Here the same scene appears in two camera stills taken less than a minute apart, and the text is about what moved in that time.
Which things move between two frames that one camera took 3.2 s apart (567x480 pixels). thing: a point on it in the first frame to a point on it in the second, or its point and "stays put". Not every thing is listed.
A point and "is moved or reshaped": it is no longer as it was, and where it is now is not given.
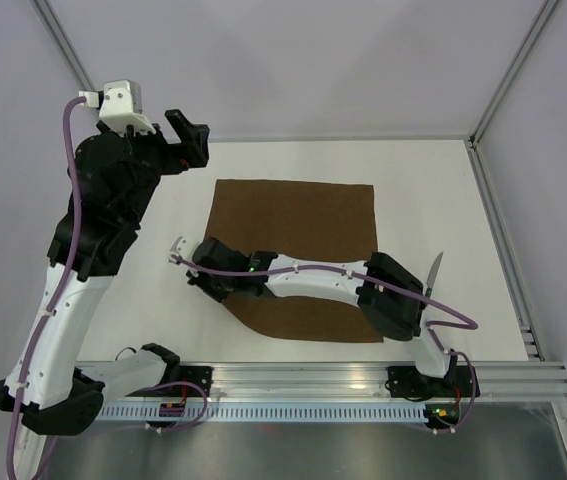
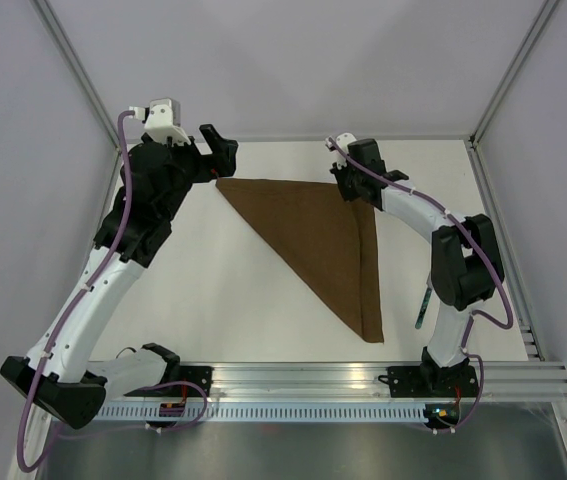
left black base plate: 200,375 stays put
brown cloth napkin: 319,220 is moved or reshaped
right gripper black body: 219,288 to 348,180
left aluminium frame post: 49,18 stays put
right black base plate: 409,382 stays put
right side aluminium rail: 528,330 stays put
